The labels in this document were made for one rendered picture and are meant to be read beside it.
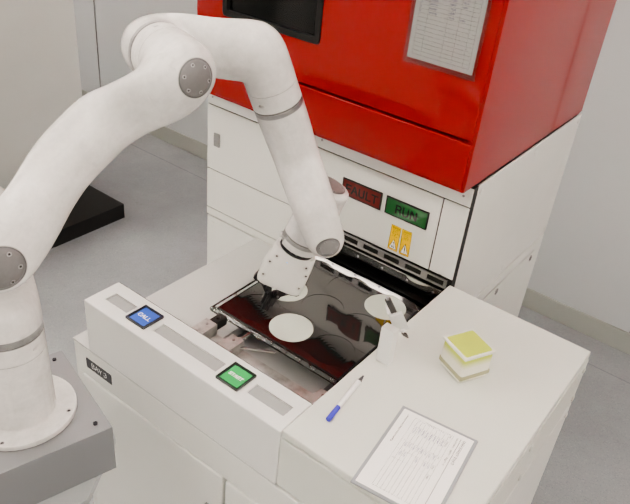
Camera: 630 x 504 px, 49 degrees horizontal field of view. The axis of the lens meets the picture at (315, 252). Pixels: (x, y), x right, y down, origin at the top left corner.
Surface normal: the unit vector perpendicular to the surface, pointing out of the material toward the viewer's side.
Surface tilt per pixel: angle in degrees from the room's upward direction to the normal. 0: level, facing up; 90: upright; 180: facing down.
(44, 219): 76
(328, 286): 0
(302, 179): 52
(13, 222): 56
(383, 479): 0
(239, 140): 90
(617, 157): 90
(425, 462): 0
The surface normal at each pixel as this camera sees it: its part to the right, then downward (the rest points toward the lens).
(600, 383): 0.09, -0.84
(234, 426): -0.61, 0.38
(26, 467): 0.60, 0.47
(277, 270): -0.05, 0.54
